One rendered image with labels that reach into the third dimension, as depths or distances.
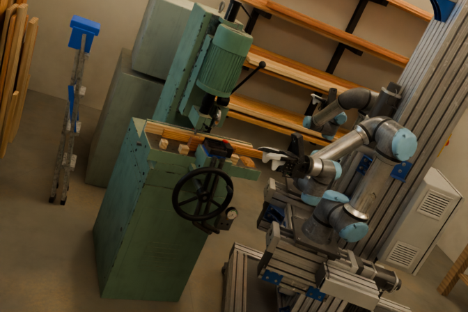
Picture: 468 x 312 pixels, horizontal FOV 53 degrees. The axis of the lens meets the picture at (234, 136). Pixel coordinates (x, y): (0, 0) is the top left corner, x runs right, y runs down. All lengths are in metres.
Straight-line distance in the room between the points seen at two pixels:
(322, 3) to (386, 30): 0.80
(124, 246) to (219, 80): 0.95
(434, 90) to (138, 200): 1.44
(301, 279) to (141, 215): 0.82
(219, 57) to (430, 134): 1.02
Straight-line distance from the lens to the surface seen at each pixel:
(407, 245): 2.47
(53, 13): 4.60
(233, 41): 2.14
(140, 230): 2.39
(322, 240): 2.19
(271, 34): 4.78
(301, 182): 1.89
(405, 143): 1.92
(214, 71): 2.18
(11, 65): 3.32
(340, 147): 1.97
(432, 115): 2.27
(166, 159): 2.19
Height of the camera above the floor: 1.78
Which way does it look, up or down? 19 degrees down
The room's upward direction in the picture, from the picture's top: 24 degrees clockwise
